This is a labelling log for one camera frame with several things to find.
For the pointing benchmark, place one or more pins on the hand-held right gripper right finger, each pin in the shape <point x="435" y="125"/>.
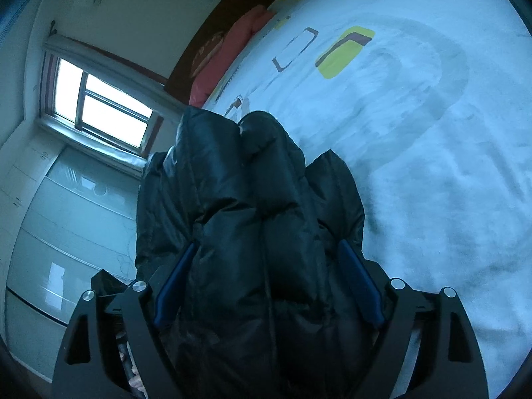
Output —
<point x="362" y="287"/>

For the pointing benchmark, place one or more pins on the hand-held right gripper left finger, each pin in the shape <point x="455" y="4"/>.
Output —
<point x="174" y="283"/>

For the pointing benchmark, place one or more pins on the black puffer jacket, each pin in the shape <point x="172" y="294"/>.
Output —
<point x="249" y="216"/>

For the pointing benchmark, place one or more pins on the person's left hand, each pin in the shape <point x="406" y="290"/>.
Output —
<point x="134" y="382"/>

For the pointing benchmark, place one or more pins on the white wardrobe doors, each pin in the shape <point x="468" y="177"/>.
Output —
<point x="62" y="224"/>

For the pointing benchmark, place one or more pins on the white printed bed sheet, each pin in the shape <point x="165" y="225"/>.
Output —
<point x="415" y="133"/>

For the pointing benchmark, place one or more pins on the white framed window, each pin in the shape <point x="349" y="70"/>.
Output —
<point x="108" y="104"/>

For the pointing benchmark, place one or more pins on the red pillow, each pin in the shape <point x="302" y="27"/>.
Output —
<point x="224" y="58"/>

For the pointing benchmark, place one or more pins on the dark brown headboard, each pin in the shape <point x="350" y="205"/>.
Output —
<point x="216" y="8"/>

